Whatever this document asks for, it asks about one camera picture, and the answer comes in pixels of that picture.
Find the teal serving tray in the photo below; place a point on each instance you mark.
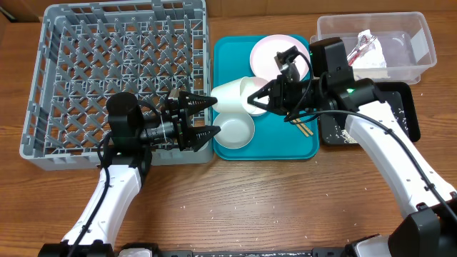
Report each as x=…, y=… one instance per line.
x=273, y=138

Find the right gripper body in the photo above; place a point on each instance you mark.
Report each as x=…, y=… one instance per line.
x=280, y=93

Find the foil wrapper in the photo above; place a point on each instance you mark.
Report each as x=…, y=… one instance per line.
x=361, y=48

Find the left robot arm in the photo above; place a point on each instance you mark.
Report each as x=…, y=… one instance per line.
x=125, y=155

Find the white round plate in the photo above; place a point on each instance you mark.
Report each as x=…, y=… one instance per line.
x=264, y=51

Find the grey bowl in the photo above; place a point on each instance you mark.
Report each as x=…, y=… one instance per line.
x=237, y=130

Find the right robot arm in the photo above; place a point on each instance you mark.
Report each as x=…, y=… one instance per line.
x=427, y=201

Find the clear plastic bin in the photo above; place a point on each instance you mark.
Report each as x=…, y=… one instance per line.
x=405, y=39

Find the white rice leftovers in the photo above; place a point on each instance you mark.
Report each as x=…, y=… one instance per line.
x=341, y=137

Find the cardboard backdrop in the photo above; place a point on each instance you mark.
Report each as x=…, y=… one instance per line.
x=31, y=10

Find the white paper cup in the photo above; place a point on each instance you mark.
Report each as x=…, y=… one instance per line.
x=228, y=96

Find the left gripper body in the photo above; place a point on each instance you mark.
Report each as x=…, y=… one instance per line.
x=177, y=123

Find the grey plastic dish rack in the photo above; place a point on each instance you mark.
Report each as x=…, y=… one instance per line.
x=90, y=51

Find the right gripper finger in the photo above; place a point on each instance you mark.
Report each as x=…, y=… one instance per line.
x=262, y=106
x=271, y=90

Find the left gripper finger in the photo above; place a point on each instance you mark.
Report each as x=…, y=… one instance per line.
x=196, y=137
x=193, y=103

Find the wooden chopstick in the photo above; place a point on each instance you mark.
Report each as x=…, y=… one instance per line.
x=307, y=132

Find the black tray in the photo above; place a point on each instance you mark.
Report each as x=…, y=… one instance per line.
x=397, y=94

